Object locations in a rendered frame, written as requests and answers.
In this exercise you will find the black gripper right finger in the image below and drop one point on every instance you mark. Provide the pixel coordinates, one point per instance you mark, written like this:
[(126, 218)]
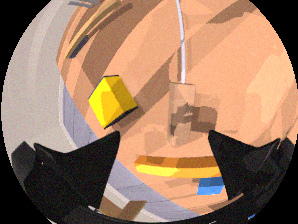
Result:
[(238, 161)]

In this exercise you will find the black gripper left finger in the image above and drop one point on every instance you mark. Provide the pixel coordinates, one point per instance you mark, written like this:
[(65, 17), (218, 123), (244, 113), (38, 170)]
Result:
[(86, 169)]

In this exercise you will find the yellow box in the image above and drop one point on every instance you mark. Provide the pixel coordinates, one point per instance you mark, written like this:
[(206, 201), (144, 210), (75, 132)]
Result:
[(111, 100)]

